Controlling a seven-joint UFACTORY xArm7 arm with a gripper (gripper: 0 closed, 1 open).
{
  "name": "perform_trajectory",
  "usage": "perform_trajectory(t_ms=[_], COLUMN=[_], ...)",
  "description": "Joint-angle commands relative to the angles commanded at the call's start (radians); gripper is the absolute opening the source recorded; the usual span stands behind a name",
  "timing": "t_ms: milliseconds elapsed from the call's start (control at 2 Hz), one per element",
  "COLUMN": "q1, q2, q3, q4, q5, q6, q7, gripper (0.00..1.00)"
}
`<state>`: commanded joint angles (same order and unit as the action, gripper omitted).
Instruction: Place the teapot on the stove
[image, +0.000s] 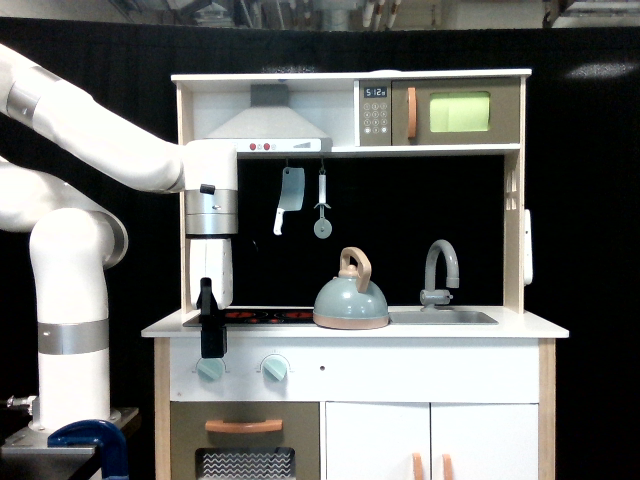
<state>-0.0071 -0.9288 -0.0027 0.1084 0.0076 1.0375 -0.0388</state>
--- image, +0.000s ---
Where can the white wooden toy kitchen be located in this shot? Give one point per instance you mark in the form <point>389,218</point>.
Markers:
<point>512,362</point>

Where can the toy cleaver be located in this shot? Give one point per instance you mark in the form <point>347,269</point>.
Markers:
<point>291,195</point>

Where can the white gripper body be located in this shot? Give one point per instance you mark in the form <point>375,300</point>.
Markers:
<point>211,258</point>

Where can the right mint stove knob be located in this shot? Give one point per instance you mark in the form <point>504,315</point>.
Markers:
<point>274,368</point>

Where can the left mint stove knob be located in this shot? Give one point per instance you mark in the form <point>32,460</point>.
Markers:
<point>210,369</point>

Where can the right white cabinet door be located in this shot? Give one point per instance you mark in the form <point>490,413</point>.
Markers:
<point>485,441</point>

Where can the black toy stove top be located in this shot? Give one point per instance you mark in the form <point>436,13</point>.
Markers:
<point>271,316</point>

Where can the grey-blue toy teapot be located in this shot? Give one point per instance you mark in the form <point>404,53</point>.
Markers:
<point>351,301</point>

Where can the grey toy sink basin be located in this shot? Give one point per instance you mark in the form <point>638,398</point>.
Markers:
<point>441,317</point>

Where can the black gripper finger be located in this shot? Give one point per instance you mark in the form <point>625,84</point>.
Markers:
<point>213,328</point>

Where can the toy oven door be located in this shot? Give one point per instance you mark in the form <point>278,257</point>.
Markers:
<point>235,440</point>

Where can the left white cabinet door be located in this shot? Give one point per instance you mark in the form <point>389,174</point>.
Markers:
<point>377,440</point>

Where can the blue clamp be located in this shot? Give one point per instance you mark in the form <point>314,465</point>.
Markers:
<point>104,435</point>

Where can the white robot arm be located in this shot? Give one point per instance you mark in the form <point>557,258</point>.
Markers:
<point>73,240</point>

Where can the white cabinet door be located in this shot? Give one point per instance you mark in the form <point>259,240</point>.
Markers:
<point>377,440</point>
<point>485,441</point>

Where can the toy microwave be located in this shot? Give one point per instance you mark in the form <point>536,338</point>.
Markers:
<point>426,112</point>

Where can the toy pizza cutter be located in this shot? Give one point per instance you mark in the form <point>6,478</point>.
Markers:
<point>322,227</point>

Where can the mint stove knob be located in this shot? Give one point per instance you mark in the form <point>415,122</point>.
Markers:
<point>210,369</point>
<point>274,368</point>

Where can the white side hook holder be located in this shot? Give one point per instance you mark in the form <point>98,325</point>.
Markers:
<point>528,255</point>

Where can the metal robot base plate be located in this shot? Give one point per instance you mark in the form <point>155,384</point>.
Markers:
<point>32,439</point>

